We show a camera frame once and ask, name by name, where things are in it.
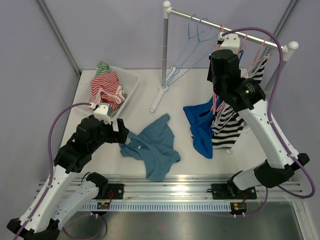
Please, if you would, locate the green white striped tank top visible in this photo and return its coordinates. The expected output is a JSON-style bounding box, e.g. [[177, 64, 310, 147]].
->
[[94, 60, 128, 117]]

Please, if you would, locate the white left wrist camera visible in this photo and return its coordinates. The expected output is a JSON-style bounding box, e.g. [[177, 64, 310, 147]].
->
[[90, 102, 112, 125]]

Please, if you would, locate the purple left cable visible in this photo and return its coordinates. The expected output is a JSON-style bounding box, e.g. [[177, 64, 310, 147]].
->
[[13, 102, 108, 240]]

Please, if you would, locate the grey blue tank top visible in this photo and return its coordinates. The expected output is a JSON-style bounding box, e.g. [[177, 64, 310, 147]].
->
[[119, 113, 181, 182]]

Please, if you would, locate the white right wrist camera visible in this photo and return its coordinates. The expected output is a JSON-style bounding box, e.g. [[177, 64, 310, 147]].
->
[[217, 32, 241, 54]]

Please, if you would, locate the metal corner frame post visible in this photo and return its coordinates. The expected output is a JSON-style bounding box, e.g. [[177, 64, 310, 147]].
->
[[37, 0, 82, 78]]

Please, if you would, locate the metal clothes rack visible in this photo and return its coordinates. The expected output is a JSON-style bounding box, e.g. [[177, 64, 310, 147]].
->
[[149, 0, 300, 155]]

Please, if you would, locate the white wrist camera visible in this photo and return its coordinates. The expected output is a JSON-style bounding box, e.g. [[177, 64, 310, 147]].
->
[[90, 102, 112, 125], [217, 32, 241, 54]]

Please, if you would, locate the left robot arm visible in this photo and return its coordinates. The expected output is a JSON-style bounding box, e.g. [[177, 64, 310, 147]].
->
[[6, 115, 129, 240]]

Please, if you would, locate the white slotted cable duct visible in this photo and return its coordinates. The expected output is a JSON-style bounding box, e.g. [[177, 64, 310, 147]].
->
[[79, 201, 231, 212]]

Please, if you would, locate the red white striped tank top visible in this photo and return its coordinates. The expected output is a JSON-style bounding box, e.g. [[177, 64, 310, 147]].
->
[[88, 71, 126, 111]]

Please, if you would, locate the white plastic perforated basket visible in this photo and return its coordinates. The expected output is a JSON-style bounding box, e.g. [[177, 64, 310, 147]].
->
[[110, 66, 140, 121]]

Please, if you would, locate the light blue wire hanger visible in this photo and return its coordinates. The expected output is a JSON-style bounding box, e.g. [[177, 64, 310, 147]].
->
[[161, 14, 214, 86]]

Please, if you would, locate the bright blue tank top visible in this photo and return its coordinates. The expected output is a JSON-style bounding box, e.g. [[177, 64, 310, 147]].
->
[[183, 48, 245, 160]]

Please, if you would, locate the black white striped tank top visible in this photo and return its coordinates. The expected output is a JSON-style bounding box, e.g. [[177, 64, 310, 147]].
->
[[208, 49, 269, 150]]

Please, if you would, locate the aluminium mounting rail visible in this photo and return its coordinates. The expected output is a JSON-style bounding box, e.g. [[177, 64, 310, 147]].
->
[[59, 174, 304, 202]]

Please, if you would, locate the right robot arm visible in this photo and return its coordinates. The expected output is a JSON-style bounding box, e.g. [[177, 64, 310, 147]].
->
[[209, 49, 310, 198]]

